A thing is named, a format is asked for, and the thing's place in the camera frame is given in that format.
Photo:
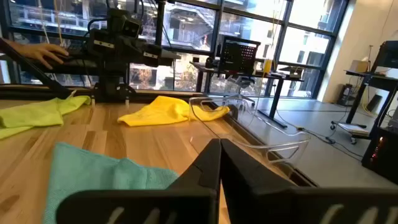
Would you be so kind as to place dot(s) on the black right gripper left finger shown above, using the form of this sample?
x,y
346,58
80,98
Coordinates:
x,y
155,205

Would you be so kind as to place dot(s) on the person's hand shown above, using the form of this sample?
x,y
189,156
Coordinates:
x,y
40,51

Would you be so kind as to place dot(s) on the yellow cup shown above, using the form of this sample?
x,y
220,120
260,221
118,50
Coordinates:
x,y
268,66

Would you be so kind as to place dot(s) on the large black-framed window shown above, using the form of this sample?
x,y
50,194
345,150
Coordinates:
x,y
192,28

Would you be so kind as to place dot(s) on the lime green microfiber towel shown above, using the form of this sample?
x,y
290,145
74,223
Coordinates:
x,y
34,115

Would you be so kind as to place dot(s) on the black mesh office chair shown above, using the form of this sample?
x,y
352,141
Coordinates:
x,y
237,56

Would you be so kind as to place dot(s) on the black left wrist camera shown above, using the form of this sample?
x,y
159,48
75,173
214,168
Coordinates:
x,y
130,28

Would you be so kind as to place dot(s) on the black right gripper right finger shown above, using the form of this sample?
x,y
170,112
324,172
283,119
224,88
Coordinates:
x,y
280,205

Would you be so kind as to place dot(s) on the black equipment cart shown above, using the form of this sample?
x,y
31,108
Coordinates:
x,y
382,81

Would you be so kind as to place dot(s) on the teal microfiber towel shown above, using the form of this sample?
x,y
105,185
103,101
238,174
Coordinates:
x,y
93,174

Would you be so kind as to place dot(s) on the cardboard box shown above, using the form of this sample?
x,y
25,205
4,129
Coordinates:
x,y
359,66

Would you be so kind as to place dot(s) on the black office desk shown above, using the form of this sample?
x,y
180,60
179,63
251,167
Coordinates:
x,y
277,99

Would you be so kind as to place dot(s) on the yellow microfiber towel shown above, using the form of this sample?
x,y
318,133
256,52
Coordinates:
x,y
168,112

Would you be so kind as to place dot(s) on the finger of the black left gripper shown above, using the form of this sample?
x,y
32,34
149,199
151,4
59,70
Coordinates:
x,y
158,56
102,43

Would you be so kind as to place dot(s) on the black computer tower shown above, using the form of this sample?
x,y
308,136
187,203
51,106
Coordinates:
x,y
382,161

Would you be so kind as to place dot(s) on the clear plastic bin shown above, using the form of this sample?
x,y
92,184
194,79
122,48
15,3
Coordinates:
x,y
248,130

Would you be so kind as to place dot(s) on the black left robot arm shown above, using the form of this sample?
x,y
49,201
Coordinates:
x,y
115,81

